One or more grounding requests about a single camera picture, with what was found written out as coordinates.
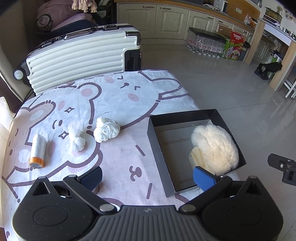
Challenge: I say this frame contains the red green carton box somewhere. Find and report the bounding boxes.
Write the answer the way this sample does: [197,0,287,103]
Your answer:
[223,31,244,61]

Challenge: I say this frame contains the shrink-wrapped water bottle pack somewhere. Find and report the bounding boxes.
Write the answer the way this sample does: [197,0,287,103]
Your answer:
[187,27,227,58]

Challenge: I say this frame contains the white ribbed hard suitcase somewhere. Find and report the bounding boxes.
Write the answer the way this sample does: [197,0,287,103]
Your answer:
[14,24,142,95]

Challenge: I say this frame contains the bear print bed sheet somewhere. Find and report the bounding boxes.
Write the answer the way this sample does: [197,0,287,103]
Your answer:
[0,69,239,241]

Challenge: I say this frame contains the wooden table with white legs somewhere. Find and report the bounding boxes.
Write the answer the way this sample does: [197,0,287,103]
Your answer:
[244,17,296,99]

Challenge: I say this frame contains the pink plush toy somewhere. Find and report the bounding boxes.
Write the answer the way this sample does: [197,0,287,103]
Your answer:
[33,1,94,39]

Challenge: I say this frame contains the cream kitchen cabinets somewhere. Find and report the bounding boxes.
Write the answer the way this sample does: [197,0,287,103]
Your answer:
[116,1,254,44]

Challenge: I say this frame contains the white kitchen appliance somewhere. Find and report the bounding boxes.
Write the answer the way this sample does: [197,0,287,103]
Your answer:
[213,0,228,14]

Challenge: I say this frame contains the oval wooden board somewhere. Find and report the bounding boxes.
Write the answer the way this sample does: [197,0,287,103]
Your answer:
[188,147,208,170]

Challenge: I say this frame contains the garbage bag roll orange band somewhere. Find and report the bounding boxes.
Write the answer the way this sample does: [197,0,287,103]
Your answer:
[29,134,47,169]

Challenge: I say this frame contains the white paper towel sheet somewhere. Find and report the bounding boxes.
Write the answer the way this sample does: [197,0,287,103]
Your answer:
[0,96,14,155]

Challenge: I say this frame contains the beige tassel curtain tie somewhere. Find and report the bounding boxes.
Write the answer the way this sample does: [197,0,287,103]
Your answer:
[72,0,97,13]

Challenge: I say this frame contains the knotted white plastic bag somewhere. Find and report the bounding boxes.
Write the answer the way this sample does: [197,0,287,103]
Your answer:
[68,120,85,153]

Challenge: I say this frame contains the cream fluffy plush slipper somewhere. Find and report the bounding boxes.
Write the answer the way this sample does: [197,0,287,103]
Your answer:
[191,125,239,175]

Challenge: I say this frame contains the black open storage box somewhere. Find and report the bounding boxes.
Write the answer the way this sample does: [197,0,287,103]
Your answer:
[147,109,237,198]

